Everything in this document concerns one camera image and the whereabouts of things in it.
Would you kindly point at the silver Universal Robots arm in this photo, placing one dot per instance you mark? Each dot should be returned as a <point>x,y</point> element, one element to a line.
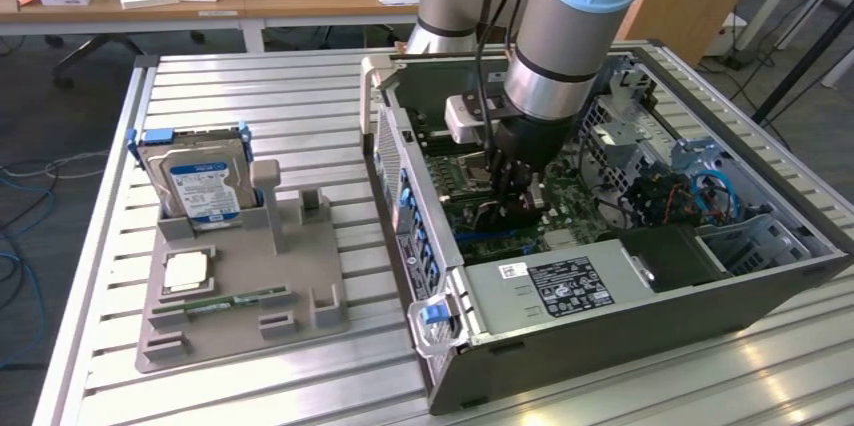
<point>561,46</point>

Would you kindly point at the silver CPU chip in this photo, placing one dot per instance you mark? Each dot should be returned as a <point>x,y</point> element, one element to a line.
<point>185,272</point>

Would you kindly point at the silver disk bay cage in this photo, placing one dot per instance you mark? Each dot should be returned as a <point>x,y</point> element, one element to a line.
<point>634,146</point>

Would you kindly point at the white device with red dot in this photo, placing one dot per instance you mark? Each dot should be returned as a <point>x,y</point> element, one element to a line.
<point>728,36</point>

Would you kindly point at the dark grey open PC case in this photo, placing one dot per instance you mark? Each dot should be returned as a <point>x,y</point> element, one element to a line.
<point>601,356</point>

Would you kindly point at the blue case latch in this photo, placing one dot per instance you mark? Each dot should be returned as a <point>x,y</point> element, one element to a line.
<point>436,313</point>

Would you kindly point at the black tripod pole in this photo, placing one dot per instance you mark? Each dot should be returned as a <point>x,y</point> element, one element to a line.
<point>801,61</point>

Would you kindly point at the CPU socket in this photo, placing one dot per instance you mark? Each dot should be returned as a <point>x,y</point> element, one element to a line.
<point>474,171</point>

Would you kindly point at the black graphics card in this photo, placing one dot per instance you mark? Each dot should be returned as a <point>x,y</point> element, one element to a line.
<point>484,222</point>

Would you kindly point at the hard disk in blue caddy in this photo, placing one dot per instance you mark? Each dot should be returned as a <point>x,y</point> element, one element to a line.
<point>197,186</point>

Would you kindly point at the black chair base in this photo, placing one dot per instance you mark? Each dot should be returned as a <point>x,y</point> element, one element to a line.
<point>94,48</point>

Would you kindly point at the blue expansion slot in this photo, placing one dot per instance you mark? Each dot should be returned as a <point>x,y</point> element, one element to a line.
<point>468,236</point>

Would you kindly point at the grey parts rack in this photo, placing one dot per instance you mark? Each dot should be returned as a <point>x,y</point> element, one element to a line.
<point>234,326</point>

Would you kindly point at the wooden cabinet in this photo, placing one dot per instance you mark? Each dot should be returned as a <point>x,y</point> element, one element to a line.
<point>708,16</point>

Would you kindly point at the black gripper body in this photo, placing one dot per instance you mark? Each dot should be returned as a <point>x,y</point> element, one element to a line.
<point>534,141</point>

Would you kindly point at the green motherboard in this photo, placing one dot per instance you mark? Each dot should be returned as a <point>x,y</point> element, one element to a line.
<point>574,216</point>

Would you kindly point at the grey power supply unit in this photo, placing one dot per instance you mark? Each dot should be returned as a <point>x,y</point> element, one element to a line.
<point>508,306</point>

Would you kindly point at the white table frame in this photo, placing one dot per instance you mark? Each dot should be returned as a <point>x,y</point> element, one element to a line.
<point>774,1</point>

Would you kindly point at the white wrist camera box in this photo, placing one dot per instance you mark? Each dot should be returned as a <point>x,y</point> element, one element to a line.
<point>468,118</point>

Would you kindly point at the green RAM stick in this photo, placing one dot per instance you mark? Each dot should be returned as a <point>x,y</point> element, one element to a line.
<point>230,301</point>

